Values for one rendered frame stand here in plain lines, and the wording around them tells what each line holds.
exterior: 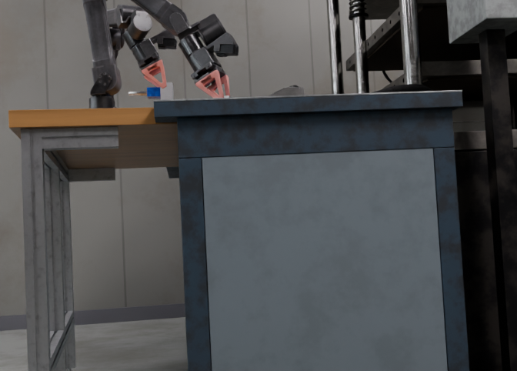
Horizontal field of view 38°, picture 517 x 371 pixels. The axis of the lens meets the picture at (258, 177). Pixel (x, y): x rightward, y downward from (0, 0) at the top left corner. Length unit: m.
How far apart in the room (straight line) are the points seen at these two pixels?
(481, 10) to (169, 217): 2.64
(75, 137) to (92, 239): 2.71
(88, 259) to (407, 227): 2.95
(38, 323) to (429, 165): 0.95
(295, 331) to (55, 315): 0.87
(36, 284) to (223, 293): 0.42
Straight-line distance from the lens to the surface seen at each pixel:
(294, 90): 2.32
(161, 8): 2.03
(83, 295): 4.46
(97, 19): 2.06
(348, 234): 1.69
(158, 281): 4.46
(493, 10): 2.29
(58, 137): 1.76
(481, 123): 3.05
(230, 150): 1.66
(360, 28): 3.33
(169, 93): 2.25
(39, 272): 1.74
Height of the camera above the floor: 0.52
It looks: 4 degrees up
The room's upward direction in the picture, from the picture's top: 3 degrees counter-clockwise
